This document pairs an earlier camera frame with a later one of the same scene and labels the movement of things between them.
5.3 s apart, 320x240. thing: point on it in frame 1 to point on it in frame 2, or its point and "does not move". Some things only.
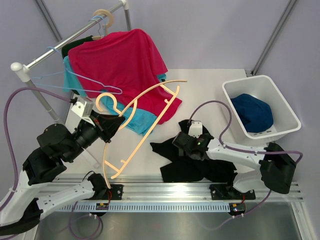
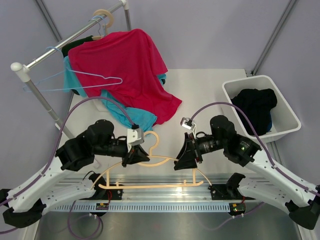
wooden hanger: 99,109 to 132,185
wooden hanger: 105,27 does not move
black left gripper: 106,125 to 137,155
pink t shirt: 126,65 does not move
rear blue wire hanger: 101,17 does not move
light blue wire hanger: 65,70 to 24,89
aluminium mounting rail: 148,193 does not move
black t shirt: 182,169 to 257,104
